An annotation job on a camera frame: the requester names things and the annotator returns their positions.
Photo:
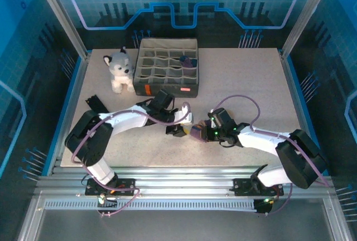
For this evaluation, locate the purple sock with tan toe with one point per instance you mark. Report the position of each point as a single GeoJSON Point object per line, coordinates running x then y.
{"type": "Point", "coordinates": [196, 132]}

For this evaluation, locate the purple sock with orange cuff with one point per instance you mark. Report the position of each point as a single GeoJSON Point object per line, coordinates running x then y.
{"type": "Point", "coordinates": [187, 62]}

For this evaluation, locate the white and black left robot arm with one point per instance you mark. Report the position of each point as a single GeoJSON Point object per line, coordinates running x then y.
{"type": "Point", "coordinates": [94, 151]}

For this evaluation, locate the grey fabric divider box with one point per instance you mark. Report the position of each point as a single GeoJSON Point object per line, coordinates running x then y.
{"type": "Point", "coordinates": [167, 89]}

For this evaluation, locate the grey white husky plush toy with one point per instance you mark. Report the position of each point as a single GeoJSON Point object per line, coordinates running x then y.
{"type": "Point", "coordinates": [120, 66]}

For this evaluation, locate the black rectangular device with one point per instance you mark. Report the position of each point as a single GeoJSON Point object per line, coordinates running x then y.
{"type": "Point", "coordinates": [94, 103]}

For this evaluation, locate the grey metal platform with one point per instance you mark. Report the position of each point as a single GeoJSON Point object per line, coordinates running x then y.
{"type": "Point", "coordinates": [181, 224]}

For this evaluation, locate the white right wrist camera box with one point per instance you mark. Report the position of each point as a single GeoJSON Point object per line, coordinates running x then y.
{"type": "Point", "coordinates": [212, 124]}

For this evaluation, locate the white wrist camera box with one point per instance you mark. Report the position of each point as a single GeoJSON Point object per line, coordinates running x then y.
{"type": "Point", "coordinates": [212, 124]}
{"type": "Point", "coordinates": [185, 116]}

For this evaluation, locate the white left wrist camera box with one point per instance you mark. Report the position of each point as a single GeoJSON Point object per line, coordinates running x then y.
{"type": "Point", "coordinates": [185, 116]}

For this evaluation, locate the long aluminium frame beam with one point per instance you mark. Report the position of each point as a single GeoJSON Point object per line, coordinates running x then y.
{"type": "Point", "coordinates": [181, 179]}

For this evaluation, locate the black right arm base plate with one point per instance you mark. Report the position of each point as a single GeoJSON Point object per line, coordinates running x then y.
{"type": "Point", "coordinates": [242, 186]}

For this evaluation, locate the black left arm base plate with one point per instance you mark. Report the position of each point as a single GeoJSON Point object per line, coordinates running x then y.
{"type": "Point", "coordinates": [127, 186]}

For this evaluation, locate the aluminium side rail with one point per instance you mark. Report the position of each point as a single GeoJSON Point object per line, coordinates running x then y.
{"type": "Point", "coordinates": [69, 112]}
{"type": "Point", "coordinates": [296, 84]}

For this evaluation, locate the aluminium frame post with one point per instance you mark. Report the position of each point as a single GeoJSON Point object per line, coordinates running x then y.
{"type": "Point", "coordinates": [62, 15]}
{"type": "Point", "coordinates": [306, 15]}

